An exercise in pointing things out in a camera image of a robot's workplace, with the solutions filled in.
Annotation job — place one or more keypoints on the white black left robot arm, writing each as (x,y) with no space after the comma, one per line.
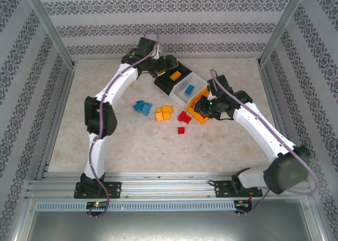
(116,85)

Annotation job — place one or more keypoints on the aluminium frame post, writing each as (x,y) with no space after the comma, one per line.
(285,22)
(47,22)

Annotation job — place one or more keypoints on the orange plastic bin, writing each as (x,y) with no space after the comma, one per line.
(191,108)

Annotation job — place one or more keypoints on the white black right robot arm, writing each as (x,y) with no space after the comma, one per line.
(264,130)

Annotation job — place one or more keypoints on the black plastic bin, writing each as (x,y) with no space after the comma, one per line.
(165,86)

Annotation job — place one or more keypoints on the aluminium side rail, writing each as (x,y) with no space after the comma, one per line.
(272,93)
(56,125)

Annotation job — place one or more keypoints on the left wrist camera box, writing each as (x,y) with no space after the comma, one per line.
(158,53)

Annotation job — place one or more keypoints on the small controller board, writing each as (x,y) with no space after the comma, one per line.
(241,203)
(96,204)

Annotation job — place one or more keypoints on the white plastic bin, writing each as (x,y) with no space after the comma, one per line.
(197,80)

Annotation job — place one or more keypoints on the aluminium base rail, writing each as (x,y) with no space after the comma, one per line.
(169,188)

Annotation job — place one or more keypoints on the red lego brick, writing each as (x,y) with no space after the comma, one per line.
(202,116)
(182,115)
(181,130)
(188,119)

